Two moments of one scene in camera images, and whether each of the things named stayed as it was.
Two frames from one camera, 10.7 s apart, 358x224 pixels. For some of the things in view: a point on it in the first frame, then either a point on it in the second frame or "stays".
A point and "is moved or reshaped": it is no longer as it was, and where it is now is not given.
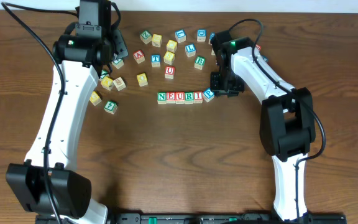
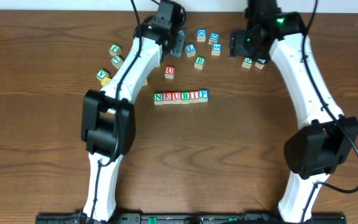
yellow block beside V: [107, 83] stays
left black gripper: [119, 45] to [179, 43]
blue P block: [207, 94] is moved or reshaped
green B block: [199, 62] stays
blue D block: [201, 35] stays
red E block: [171, 98] is moved or reshaped
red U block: [179, 98] is moved or reshaped
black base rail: [199, 218] stays
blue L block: [190, 50] stays
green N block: [161, 98] is moved or reshaped
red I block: [198, 96] is moved or reshaped
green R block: [189, 98] is moved or reshaped
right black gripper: [226, 83] to [237, 43]
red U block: [169, 72] stays
